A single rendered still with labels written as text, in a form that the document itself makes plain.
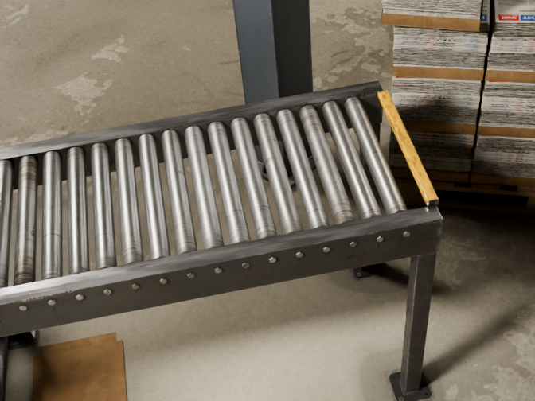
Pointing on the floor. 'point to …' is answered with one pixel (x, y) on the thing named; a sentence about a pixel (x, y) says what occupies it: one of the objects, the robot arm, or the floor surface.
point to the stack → (469, 105)
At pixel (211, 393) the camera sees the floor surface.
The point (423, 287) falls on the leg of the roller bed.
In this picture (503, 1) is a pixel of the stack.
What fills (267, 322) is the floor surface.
